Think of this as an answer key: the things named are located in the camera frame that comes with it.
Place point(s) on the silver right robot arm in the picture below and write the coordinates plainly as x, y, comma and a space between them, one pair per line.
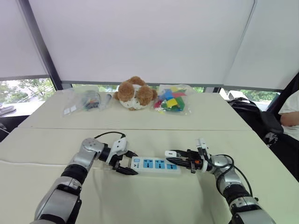
233, 180

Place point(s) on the black backpack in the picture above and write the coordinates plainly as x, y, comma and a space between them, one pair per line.
247, 112

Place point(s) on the white car outside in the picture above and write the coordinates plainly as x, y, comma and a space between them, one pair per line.
234, 95

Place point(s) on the brown white plush toy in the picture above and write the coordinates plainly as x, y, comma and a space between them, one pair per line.
136, 93

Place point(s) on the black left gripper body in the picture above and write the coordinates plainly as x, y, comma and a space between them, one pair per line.
118, 159

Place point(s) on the dark window pillar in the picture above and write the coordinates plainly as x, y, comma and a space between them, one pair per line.
42, 46
283, 91

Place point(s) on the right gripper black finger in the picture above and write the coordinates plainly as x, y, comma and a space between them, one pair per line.
181, 153
178, 162

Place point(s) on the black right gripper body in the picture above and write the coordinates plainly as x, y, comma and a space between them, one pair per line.
194, 161

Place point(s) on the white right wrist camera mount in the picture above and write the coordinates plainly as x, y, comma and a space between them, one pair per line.
201, 145

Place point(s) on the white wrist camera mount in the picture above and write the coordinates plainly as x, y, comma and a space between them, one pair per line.
201, 145
118, 145

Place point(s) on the white charger plug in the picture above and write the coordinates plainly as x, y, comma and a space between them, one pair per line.
170, 153

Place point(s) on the clear bag of dark parts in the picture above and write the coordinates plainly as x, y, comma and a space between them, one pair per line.
90, 100

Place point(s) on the person in white shirt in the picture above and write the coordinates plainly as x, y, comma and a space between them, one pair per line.
290, 109

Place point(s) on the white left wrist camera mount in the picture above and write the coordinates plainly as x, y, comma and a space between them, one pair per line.
118, 145

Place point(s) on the bag of colourful blocks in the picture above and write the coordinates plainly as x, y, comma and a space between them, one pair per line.
172, 99

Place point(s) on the white blue power strip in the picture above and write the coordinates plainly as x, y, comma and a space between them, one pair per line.
154, 166

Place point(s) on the white roller blind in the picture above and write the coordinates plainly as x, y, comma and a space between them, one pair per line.
271, 46
18, 42
144, 39

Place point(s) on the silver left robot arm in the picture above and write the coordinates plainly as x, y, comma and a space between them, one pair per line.
81, 158

